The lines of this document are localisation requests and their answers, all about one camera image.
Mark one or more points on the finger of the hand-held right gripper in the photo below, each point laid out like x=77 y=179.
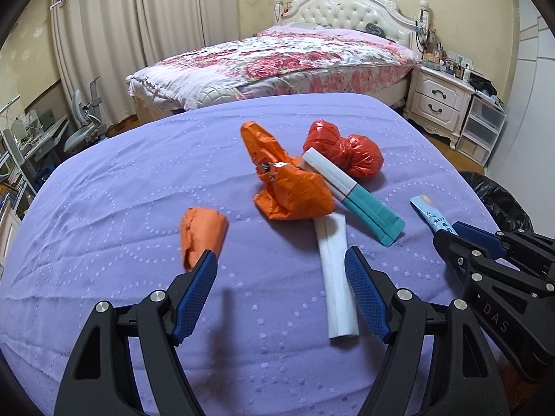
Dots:
x=479 y=235
x=453 y=249

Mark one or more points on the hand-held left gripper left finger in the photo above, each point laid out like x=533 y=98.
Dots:
x=193 y=294

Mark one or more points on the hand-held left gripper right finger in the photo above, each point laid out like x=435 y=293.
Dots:
x=366 y=294

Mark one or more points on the long white box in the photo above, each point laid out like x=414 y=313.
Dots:
x=336 y=277

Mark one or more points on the blue and white tube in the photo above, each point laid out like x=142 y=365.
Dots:
x=433 y=216

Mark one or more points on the bin with black bag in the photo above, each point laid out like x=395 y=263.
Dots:
x=498 y=199

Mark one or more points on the small orange plastic bag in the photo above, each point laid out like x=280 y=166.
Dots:
x=201 y=229

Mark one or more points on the white and teal box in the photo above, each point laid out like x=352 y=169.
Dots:
x=368 y=212

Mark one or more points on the large orange plastic bag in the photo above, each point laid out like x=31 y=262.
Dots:
x=295 y=195

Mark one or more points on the red plastic bag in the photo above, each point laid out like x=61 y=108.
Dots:
x=360 y=156

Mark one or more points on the clear plastic drawer unit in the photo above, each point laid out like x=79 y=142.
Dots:
x=481 y=125

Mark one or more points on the purple tablecloth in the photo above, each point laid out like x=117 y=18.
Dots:
x=130 y=190

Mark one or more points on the white wardrobe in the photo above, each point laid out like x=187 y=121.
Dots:
x=533 y=117

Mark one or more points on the white nightstand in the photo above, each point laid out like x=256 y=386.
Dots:
x=438 y=95

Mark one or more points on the black bag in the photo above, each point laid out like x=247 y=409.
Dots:
x=483 y=83

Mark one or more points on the cluster of bottles and cosmetics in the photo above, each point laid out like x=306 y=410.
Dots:
x=446 y=63

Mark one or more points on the grey desk chair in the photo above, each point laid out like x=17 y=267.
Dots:
x=80 y=132

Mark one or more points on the bookshelf with books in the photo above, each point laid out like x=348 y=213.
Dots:
x=11 y=190

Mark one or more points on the grey study desk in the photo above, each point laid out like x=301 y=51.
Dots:
x=43 y=134

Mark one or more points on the dark cloth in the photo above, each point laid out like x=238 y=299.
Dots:
x=373 y=29

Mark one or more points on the floral bedspread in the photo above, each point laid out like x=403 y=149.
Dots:
x=282 y=56

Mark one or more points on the white bed with tufted headboard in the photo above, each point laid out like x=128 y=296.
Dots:
x=342 y=11

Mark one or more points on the beige curtain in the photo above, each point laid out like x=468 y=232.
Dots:
x=190 y=8
x=99 y=43

